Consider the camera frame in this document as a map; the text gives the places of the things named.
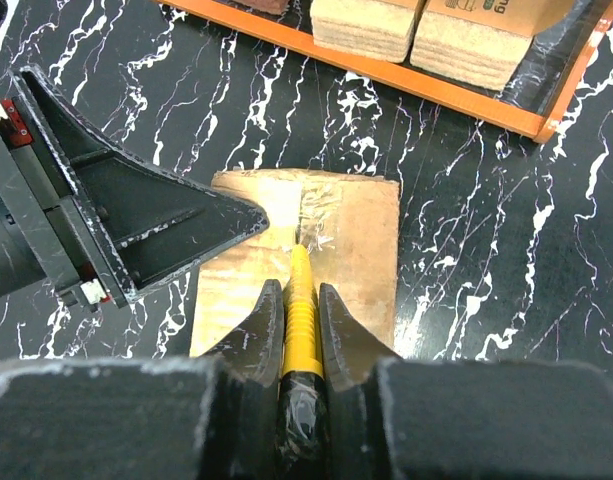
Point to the brown scouring pad pack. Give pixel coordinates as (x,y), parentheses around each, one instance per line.
(273,7)

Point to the middle beige sponge pack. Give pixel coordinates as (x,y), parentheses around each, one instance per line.
(381,30)

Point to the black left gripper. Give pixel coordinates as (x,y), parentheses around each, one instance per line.
(78,209)

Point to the yellow utility knife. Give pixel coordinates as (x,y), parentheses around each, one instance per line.
(301,432)

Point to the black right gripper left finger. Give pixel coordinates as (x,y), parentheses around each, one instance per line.
(208,417)

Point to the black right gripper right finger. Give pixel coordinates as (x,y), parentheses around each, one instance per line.
(392,418)

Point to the beige sponge pack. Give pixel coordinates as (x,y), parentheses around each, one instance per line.
(481,43)
(381,30)

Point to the orange wooden shelf rack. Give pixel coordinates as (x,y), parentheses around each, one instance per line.
(538,127)

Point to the right beige sponge pack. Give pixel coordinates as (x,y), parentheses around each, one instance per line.
(481,43)

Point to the brown cardboard express box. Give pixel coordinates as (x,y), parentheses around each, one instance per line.
(349,225)

